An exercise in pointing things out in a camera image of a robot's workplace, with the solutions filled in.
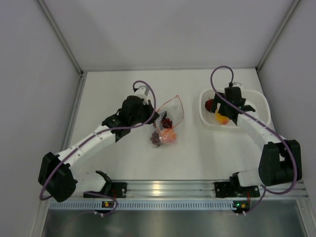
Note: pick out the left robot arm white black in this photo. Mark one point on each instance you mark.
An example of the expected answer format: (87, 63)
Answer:
(57, 171)

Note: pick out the purple fake grapes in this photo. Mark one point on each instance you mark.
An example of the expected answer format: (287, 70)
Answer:
(161, 127)

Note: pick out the aluminium mounting rail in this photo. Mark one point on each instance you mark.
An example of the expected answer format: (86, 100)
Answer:
(177, 189)

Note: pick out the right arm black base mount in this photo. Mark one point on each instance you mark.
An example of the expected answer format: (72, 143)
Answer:
(227, 190)

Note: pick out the yellow fake peach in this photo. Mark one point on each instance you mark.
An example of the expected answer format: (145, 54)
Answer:
(222, 120)

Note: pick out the white slotted cable duct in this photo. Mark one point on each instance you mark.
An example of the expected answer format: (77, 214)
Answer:
(124, 204)

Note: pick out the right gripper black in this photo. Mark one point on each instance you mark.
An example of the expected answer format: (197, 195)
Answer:
(217, 100)

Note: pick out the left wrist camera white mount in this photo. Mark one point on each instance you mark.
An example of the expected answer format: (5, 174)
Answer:
(142, 92)

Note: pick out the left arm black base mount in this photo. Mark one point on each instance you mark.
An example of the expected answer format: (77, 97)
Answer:
(111, 189)

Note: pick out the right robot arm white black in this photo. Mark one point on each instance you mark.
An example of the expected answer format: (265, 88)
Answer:
(280, 160)

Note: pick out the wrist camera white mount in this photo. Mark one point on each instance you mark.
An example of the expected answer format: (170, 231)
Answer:
(142, 92)
(238, 84)

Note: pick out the dark red fake apple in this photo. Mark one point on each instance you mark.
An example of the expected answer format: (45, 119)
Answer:
(208, 105)

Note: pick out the orange fake peach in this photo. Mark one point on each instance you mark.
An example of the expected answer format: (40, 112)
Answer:
(169, 137)

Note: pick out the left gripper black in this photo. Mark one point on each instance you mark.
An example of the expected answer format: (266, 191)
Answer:
(149, 109)

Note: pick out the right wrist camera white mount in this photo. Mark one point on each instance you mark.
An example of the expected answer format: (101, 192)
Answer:
(238, 84)

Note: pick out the clear zip top bag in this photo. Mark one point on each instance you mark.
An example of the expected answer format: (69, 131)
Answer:
(171, 114)

